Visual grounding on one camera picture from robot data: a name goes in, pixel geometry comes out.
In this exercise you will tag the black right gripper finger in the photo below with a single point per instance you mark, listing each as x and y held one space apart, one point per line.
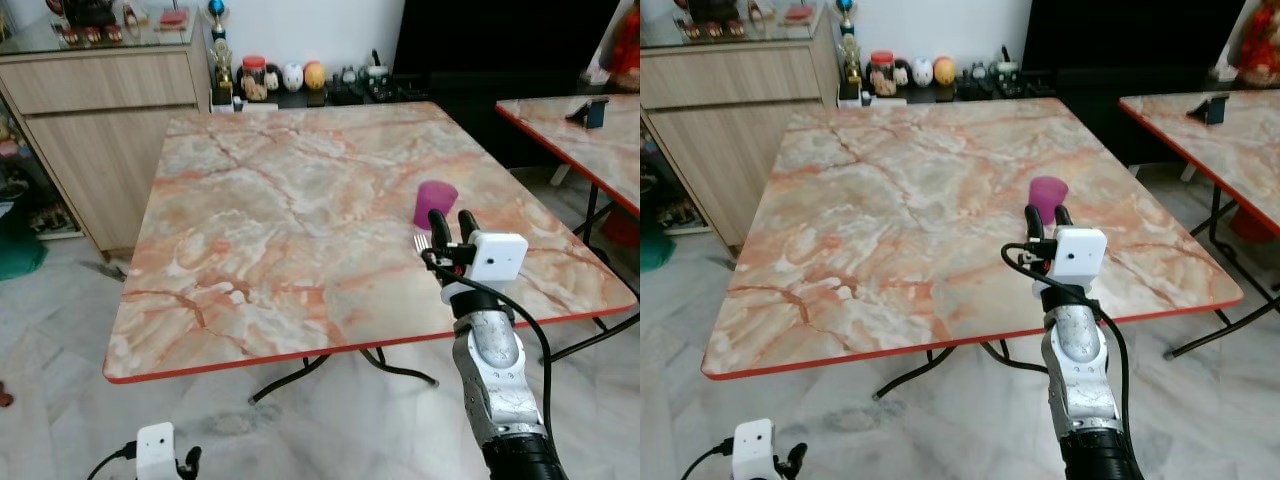
469 226
1064 218
1035 225
440 228

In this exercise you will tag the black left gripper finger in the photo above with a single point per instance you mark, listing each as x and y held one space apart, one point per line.
190 463
796 460

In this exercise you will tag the silver metal fork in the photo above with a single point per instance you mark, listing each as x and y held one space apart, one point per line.
421 243

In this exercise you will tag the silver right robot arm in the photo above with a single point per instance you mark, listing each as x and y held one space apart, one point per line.
495 350
1080 350

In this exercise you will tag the purple plastic cup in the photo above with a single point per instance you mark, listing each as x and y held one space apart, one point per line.
436 197
1048 195

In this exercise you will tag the black metal table legs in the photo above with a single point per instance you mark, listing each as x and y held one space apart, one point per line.
590 210
300 372
1215 220
925 370

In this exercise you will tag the black phone stand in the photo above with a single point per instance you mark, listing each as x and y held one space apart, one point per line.
1216 108
596 113

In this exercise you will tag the yellow egg figure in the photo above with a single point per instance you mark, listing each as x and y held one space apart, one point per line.
943 71
314 76

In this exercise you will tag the black television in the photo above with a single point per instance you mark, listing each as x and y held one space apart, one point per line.
500 45
1130 35

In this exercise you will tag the green bag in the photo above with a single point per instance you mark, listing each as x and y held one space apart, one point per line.
655 248
18 245

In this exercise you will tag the white egg figure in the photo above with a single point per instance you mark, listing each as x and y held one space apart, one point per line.
921 72
292 77

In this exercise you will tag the small red floor object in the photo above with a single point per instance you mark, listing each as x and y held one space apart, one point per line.
5 396

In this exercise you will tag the small dark figurine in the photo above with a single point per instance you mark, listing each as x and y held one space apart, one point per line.
901 74
272 80

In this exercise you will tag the clear jar with red lid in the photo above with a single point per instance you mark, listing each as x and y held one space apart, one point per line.
882 75
254 80

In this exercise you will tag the red and gold statue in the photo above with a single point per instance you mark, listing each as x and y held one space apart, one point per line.
626 50
1258 45

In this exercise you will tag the gold trophy with blue top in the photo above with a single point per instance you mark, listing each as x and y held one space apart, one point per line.
848 55
219 60

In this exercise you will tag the light wooden cabinet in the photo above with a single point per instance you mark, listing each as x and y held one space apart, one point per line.
110 140
740 130

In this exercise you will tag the small red box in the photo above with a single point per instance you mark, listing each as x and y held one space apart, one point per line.
800 14
172 19

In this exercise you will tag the dark brown ornament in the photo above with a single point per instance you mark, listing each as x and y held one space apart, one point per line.
715 8
90 10

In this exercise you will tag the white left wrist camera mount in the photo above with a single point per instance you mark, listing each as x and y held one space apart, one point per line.
753 448
156 450

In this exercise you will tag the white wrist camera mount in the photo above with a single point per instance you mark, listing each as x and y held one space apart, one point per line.
498 258
156 450
753 448
1080 255

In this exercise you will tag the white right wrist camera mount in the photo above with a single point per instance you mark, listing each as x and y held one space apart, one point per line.
1080 255
498 258

